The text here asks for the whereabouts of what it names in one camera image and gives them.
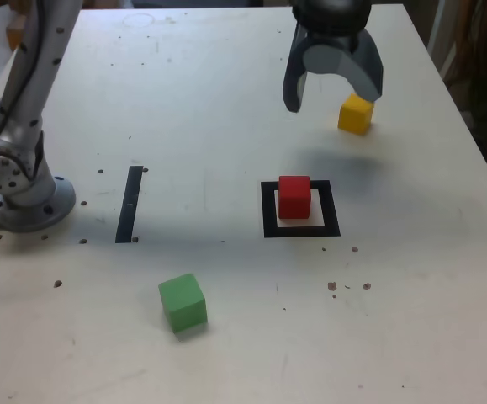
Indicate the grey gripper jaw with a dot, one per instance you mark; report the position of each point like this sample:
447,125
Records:
365,71
293,84

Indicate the yellow cube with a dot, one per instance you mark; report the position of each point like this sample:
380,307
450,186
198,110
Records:
354,118

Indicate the red cube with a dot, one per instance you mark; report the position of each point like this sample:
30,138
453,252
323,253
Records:
294,198

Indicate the green cube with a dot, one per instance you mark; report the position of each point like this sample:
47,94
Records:
183,305

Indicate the black tape square outline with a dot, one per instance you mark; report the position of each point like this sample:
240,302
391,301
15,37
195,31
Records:
268,210

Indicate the black tape strip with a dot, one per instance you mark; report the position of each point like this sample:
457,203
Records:
128,206

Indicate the white frame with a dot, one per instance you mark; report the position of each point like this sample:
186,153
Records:
443,38

